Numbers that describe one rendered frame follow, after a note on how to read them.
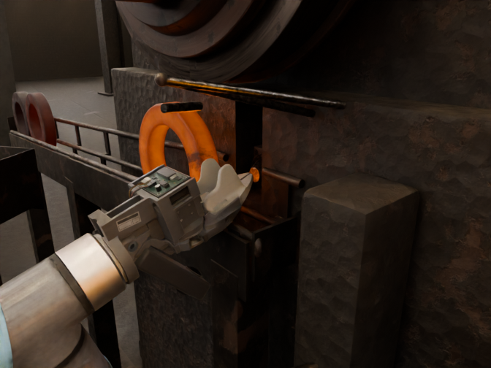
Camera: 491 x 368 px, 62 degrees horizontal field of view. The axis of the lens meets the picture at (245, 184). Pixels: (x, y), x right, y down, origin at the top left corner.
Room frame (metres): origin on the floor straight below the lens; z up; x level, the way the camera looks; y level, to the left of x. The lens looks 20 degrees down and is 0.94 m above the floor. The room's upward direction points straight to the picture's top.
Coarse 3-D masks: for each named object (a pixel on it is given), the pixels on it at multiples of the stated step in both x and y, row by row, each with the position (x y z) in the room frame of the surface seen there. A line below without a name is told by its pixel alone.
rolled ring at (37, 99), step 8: (32, 96) 1.21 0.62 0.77; (40, 96) 1.21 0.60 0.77; (32, 104) 1.25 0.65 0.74; (40, 104) 1.18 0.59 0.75; (48, 104) 1.20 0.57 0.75; (32, 112) 1.28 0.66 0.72; (40, 112) 1.17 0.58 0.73; (48, 112) 1.18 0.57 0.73; (32, 120) 1.28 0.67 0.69; (40, 120) 1.17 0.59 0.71; (48, 120) 1.17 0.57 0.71; (32, 128) 1.27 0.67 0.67; (40, 128) 1.29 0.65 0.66; (48, 128) 1.17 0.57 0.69; (32, 136) 1.27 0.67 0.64; (40, 136) 1.27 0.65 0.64; (48, 136) 1.17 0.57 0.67
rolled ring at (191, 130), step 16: (160, 112) 0.62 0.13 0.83; (176, 112) 0.59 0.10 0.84; (192, 112) 0.60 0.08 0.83; (144, 128) 0.66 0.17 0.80; (160, 128) 0.65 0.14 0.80; (176, 128) 0.59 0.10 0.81; (192, 128) 0.57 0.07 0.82; (144, 144) 0.67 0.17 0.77; (160, 144) 0.67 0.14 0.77; (192, 144) 0.56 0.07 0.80; (208, 144) 0.57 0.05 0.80; (144, 160) 0.67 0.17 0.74; (160, 160) 0.67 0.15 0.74; (192, 160) 0.56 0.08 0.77; (192, 176) 0.56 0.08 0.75
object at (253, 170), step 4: (260, 160) 0.61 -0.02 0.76; (256, 164) 0.60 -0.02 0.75; (260, 164) 0.60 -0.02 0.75; (252, 168) 0.60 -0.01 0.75; (256, 168) 0.60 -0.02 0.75; (260, 168) 0.60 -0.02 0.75; (252, 172) 0.60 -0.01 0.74; (256, 172) 0.60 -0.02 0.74; (260, 172) 0.59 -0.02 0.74; (256, 176) 0.60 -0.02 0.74; (260, 176) 0.59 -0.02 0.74; (256, 180) 0.60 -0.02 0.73; (260, 180) 0.59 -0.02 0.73; (260, 184) 0.60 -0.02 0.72
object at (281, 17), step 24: (288, 0) 0.40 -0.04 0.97; (312, 0) 0.41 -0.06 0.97; (336, 0) 0.44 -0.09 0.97; (264, 24) 0.43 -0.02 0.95; (288, 24) 0.40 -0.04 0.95; (312, 24) 0.44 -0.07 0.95; (144, 48) 0.62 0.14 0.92; (240, 48) 0.45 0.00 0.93; (264, 48) 0.43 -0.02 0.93; (288, 48) 0.47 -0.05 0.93; (168, 72) 0.57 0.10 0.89; (192, 72) 0.52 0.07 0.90; (216, 72) 0.49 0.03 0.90; (240, 72) 0.45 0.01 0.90
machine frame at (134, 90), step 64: (384, 0) 0.50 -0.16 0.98; (448, 0) 0.45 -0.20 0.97; (320, 64) 0.57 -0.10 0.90; (384, 64) 0.49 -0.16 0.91; (448, 64) 0.44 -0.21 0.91; (128, 128) 0.91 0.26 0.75; (256, 128) 0.64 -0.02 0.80; (320, 128) 0.49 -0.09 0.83; (384, 128) 0.43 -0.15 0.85; (448, 128) 0.38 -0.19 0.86; (256, 192) 0.62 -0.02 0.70; (448, 192) 0.37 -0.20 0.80; (448, 256) 0.36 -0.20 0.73; (192, 320) 0.73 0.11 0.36; (448, 320) 0.35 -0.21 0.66
